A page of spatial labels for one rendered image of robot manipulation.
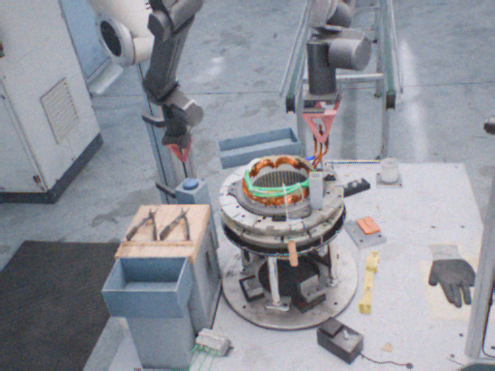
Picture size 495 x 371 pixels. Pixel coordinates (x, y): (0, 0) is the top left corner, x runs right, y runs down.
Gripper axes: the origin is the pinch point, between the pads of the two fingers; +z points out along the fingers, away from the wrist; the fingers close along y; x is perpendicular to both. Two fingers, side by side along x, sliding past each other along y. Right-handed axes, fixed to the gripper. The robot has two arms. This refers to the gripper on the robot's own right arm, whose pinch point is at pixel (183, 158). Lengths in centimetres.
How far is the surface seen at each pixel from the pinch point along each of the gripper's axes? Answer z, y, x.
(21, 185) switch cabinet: 104, 120, 157
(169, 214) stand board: 3.9, -19.7, -1.1
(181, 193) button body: 8.6, -5.2, 0.7
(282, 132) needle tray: 6.5, 25.3, -25.4
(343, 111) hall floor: 119, 242, -41
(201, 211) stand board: 3.8, -18.3, -9.4
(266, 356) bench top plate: 31, -40, -27
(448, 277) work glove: 29, -12, -73
